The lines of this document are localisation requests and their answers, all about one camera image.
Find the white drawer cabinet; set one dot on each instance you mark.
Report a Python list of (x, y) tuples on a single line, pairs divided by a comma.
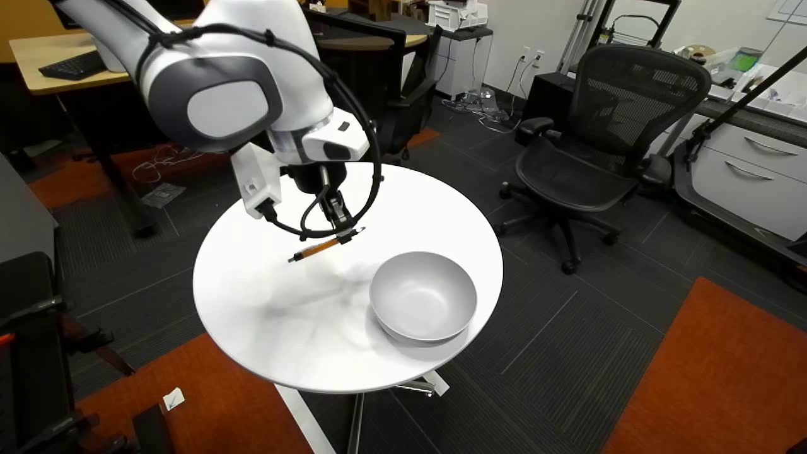
[(756, 184)]

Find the grey floor plate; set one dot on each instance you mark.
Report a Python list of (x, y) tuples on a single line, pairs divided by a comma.
[(162, 195)]

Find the white bowl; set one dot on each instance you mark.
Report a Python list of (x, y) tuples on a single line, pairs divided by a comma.
[(420, 292)]

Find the black mesh office chair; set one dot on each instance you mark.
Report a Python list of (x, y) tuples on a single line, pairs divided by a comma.
[(571, 176)]

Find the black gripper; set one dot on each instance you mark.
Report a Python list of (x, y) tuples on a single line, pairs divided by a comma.
[(319, 176)]

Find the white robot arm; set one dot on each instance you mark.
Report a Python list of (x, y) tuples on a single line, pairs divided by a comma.
[(228, 50)]

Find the black cabinet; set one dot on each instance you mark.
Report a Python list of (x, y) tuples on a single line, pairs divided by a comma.
[(20, 236)]

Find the white printer box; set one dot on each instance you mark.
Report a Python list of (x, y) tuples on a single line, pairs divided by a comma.
[(457, 12)]

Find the white metal table base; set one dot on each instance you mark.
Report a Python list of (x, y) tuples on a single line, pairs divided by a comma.
[(304, 417)]

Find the black box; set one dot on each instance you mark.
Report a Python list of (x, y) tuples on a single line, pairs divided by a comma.
[(552, 96)]

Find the black keyboard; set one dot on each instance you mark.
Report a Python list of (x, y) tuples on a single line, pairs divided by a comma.
[(73, 67)]

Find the black slanted stand pole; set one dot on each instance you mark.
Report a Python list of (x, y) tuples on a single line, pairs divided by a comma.
[(739, 101)]

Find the wooden desk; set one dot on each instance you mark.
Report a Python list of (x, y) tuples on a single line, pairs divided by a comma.
[(32, 50)]

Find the orange black pen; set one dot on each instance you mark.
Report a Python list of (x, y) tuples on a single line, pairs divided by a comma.
[(319, 248)]

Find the green device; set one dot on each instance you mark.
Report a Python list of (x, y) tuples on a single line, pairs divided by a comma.
[(744, 58)]

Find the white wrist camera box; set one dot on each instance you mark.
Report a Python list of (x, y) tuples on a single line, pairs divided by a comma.
[(256, 180)]

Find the white floor tag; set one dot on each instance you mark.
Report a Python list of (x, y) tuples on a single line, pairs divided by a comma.
[(172, 400)]

